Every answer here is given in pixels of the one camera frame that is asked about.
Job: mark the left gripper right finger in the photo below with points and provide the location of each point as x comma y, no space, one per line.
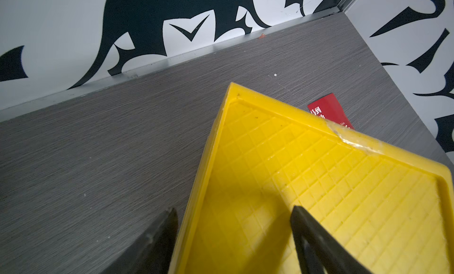
318,252

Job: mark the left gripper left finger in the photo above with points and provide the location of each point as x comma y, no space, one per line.
151,252

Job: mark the yellow plastic drawer cabinet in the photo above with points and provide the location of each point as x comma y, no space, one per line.
390,209

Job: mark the red postcard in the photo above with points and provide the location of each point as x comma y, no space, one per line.
329,108

